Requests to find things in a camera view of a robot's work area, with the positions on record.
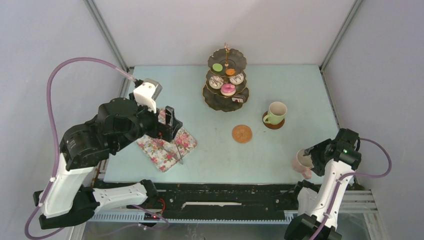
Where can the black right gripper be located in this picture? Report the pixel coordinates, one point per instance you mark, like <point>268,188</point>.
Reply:
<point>319,167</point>

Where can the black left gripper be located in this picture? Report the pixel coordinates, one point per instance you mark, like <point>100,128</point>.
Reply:
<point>162,130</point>

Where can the pink mug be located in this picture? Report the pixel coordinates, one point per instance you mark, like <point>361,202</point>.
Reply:
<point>303,164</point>

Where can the woven rattan coaster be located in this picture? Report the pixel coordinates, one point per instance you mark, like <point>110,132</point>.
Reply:
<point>242,134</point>
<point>272,121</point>

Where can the cream paper cup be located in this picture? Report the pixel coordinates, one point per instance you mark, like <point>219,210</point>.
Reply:
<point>278,108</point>

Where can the three tier dessert stand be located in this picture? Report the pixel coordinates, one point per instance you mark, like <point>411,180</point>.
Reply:
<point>229,58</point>

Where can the orange tart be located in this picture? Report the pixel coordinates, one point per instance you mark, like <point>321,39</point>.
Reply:
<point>228,89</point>

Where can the green macaron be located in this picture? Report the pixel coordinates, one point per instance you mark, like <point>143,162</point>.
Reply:
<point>217,67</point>

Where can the small orange pastry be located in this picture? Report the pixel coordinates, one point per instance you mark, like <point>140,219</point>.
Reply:
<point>230,71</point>

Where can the chocolate drizzled donut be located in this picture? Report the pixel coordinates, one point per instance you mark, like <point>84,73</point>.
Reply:
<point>237,79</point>

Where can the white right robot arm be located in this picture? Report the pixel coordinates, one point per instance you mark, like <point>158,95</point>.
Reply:
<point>335,160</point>

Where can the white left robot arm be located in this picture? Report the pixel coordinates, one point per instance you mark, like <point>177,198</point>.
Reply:
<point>66,202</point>

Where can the floral square tray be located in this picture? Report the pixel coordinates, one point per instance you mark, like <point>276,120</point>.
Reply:
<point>164,155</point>

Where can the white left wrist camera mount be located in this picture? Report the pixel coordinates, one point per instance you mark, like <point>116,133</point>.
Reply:
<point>146,92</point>

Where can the right aluminium frame post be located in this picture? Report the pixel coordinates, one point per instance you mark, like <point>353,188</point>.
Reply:
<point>341,33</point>

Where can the aluminium frame post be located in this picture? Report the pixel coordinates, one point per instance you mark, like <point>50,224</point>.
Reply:
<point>341,33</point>
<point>105,32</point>

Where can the left aluminium frame post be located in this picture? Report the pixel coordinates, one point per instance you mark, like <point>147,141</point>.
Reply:
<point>105,32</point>

